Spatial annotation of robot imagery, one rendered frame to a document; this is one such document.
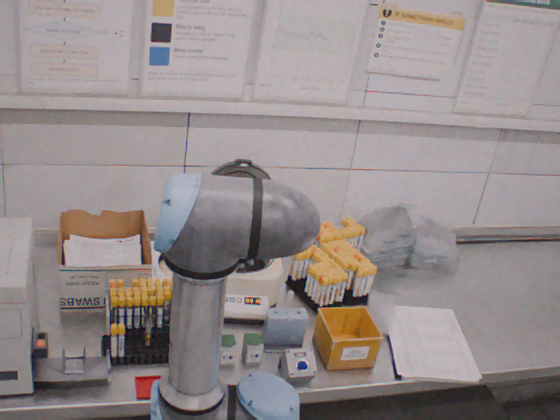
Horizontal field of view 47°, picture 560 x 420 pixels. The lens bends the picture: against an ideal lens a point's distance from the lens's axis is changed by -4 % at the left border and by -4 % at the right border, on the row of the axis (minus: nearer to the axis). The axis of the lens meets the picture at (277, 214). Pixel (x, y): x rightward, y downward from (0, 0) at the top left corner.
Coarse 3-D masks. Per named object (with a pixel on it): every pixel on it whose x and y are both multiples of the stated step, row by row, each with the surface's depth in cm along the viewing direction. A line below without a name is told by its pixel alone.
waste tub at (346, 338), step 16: (320, 320) 168; (336, 320) 173; (352, 320) 174; (368, 320) 171; (320, 336) 168; (336, 336) 175; (352, 336) 176; (368, 336) 170; (320, 352) 168; (336, 352) 161; (352, 352) 162; (368, 352) 164; (336, 368) 164; (352, 368) 165
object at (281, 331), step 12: (276, 312) 166; (300, 312) 167; (264, 324) 168; (276, 324) 165; (288, 324) 166; (300, 324) 166; (264, 336) 168; (276, 336) 167; (288, 336) 168; (300, 336) 168; (264, 348) 167; (276, 348) 167; (288, 348) 168; (300, 348) 169
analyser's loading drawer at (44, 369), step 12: (84, 348) 148; (36, 360) 146; (48, 360) 147; (60, 360) 147; (72, 360) 148; (84, 360) 144; (96, 360) 149; (108, 360) 147; (36, 372) 143; (48, 372) 143; (60, 372) 144; (72, 372) 144; (84, 372) 144; (96, 372) 146; (108, 372) 146
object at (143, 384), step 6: (138, 378) 151; (144, 378) 152; (150, 378) 152; (156, 378) 153; (138, 384) 150; (144, 384) 150; (150, 384) 151; (138, 390) 148; (144, 390) 149; (150, 390) 149; (138, 396) 146; (144, 396) 146
